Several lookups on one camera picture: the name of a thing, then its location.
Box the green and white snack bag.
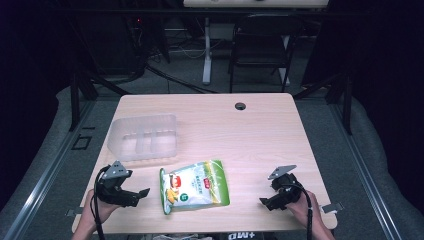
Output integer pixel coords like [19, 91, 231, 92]
[158, 159, 231, 216]

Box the aluminium floor rail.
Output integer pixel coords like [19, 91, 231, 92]
[0, 99, 98, 240]
[327, 99, 405, 240]

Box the black chair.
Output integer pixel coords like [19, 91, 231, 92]
[227, 13, 304, 94]

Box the black metal frame stand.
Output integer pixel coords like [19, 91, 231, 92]
[292, 71, 354, 136]
[67, 69, 132, 133]

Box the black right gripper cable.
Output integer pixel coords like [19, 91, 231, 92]
[281, 182, 314, 240]

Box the grey metal table bracket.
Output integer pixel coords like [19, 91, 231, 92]
[65, 206, 84, 218]
[320, 201, 345, 215]

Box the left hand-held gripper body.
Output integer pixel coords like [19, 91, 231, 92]
[96, 160, 141, 208]

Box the person's left hand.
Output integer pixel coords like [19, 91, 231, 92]
[81, 189, 122, 228]

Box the person's right hand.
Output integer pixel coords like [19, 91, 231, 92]
[285, 189, 324, 229]

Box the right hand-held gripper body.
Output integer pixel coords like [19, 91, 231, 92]
[267, 164, 306, 212]

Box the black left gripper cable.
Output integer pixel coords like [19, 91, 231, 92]
[93, 165, 112, 240]

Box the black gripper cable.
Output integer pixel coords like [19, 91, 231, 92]
[93, 165, 112, 240]
[281, 182, 314, 240]

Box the dark curtain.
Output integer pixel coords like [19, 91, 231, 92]
[0, 0, 80, 211]
[301, 0, 424, 214]

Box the clear plastic container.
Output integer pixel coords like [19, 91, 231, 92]
[106, 113, 179, 163]

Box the black floor cable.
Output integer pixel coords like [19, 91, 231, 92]
[143, 63, 219, 95]

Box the white desk leg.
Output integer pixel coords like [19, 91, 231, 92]
[201, 16, 214, 86]

